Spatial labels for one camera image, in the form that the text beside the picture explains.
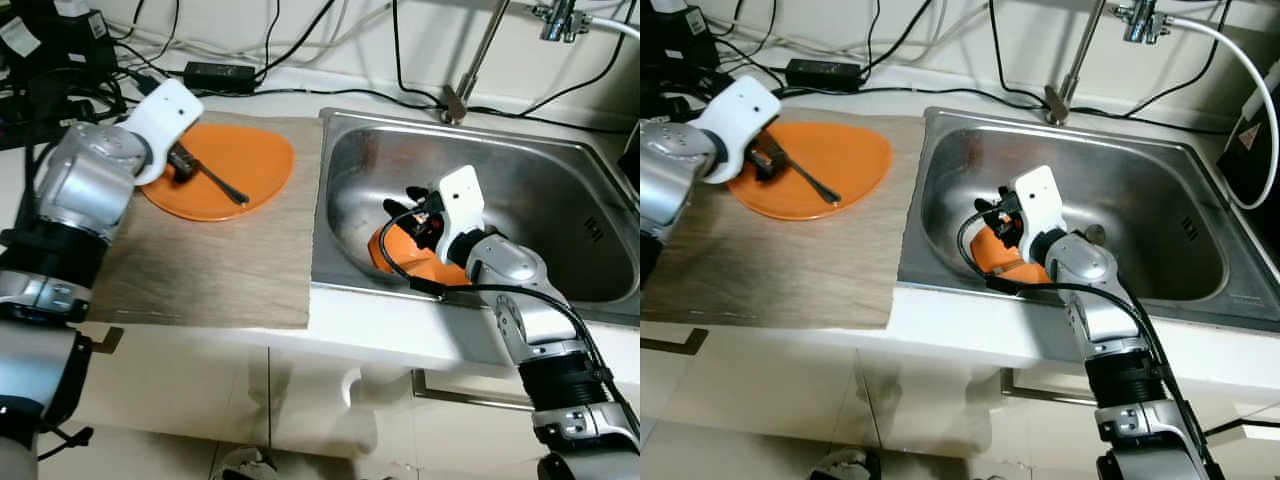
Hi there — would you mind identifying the orange plastic bowl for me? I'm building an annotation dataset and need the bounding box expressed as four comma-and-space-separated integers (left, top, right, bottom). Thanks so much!
368, 222, 471, 288
968, 225, 1051, 286

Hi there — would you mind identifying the black hanging power cable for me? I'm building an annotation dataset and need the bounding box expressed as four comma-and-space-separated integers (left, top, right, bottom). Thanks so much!
391, 0, 448, 109
987, 0, 1048, 109

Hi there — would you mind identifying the stainless steel sink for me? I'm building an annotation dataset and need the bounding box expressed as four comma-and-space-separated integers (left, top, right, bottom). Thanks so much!
310, 108, 641, 326
897, 107, 1280, 333

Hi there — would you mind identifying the cream cabinet front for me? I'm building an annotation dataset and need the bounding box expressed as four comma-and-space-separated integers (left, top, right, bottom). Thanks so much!
70, 325, 271, 446
640, 325, 873, 441
270, 345, 641, 461
872, 345, 1280, 456

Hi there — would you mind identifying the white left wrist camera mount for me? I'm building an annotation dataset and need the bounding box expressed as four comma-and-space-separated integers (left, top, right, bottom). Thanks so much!
122, 80, 204, 186
690, 75, 783, 186

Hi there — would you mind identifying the black appliance with warning sticker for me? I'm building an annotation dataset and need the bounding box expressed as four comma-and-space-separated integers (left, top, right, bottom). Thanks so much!
1215, 75, 1280, 231

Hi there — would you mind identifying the black power strip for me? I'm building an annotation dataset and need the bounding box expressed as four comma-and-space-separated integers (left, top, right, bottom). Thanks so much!
0, 95, 76, 151

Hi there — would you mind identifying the white flexible hose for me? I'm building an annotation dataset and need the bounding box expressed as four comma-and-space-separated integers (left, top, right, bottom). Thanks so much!
585, 10, 641, 41
1165, 15, 1280, 211

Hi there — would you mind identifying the orange plastic plate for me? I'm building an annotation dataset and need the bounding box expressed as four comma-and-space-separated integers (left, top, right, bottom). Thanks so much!
727, 120, 893, 221
140, 122, 296, 223

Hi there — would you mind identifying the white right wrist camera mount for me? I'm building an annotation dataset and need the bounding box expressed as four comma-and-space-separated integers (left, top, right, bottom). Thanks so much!
437, 165, 489, 266
1013, 165, 1066, 263

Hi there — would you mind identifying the chrome water valve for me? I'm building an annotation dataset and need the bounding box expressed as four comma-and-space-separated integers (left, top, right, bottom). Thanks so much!
1115, 0, 1171, 43
535, 0, 591, 43

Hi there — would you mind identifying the dark metal drawer handle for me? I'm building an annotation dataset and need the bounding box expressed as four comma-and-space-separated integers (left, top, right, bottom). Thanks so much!
85, 325, 126, 356
412, 370, 531, 411
640, 325, 713, 356
1000, 368, 1096, 406

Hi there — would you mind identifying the black power adapter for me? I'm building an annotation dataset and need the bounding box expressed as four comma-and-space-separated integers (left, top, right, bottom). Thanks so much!
183, 62, 256, 96
783, 58, 861, 93

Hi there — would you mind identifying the beige woven place mat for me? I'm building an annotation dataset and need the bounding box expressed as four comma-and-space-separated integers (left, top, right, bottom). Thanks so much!
640, 110, 926, 331
85, 112, 326, 331

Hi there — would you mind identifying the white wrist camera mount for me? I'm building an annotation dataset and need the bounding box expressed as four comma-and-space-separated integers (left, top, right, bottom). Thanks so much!
690, 75, 783, 186
1013, 165, 1066, 263
122, 80, 204, 186
437, 165, 489, 266

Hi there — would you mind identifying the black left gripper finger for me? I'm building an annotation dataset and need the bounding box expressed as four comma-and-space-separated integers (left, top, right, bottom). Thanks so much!
198, 160, 251, 207
785, 158, 842, 208

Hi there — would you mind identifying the black charger box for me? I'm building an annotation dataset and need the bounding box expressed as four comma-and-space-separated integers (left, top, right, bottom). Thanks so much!
640, 0, 721, 91
0, 0, 121, 91

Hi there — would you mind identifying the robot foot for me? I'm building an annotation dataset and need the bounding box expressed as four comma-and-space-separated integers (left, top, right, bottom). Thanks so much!
220, 448, 281, 480
815, 450, 881, 480

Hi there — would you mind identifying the chrome faucet pipe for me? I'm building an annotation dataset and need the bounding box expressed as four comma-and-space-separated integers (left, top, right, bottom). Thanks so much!
442, 0, 511, 126
1043, 0, 1106, 126

